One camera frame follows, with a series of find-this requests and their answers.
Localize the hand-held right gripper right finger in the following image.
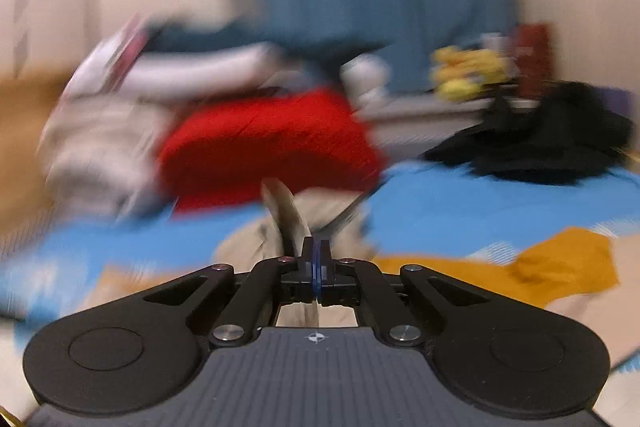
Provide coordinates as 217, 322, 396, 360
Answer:
315, 238, 493, 348

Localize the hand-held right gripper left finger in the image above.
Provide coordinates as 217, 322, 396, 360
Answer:
142, 237, 317, 350

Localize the beige garment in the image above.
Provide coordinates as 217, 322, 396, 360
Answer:
214, 178, 386, 329

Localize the black clothes pile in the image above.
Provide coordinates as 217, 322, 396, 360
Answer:
422, 81, 636, 185

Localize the red folded blanket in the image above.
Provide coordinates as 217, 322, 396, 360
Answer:
155, 88, 388, 212

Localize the grey window bench cushion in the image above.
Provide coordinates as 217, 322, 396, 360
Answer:
360, 94, 501, 142

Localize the yellow plush toy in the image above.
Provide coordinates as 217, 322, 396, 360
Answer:
435, 77, 483, 104
467, 49, 516, 85
432, 47, 473, 75

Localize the white rolled blanket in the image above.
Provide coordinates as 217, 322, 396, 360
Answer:
130, 44, 286, 100

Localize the white folded quilt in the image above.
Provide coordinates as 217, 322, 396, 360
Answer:
40, 99, 176, 220

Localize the dark teal blanket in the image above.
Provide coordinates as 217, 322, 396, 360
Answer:
145, 19, 396, 72

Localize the white and pink bedding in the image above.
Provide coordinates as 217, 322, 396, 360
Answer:
57, 14, 156, 100

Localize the red bag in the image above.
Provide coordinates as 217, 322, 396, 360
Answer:
515, 23, 556, 100

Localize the wooden headboard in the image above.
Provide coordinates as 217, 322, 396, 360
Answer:
0, 69, 76, 228

